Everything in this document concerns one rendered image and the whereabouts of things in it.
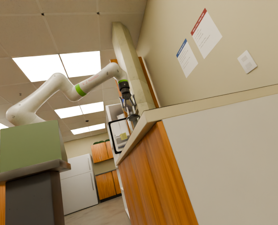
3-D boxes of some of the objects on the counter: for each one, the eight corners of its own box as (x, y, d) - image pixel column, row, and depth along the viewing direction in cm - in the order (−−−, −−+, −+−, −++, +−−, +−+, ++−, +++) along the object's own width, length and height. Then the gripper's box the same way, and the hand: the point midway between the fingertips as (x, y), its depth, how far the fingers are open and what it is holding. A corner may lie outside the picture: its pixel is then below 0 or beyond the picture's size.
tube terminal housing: (162, 146, 185) (144, 91, 210) (172, 140, 156) (150, 77, 181) (143, 151, 178) (126, 93, 203) (150, 146, 149) (130, 80, 174)
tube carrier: (145, 142, 123) (137, 118, 130) (147, 139, 113) (139, 113, 120) (132, 146, 120) (125, 120, 127) (134, 143, 110) (126, 116, 117)
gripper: (134, 90, 138) (141, 114, 130) (114, 93, 133) (121, 118, 125) (135, 85, 131) (143, 110, 123) (114, 89, 126) (121, 115, 119)
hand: (130, 111), depth 125 cm, fingers open, 5 cm apart
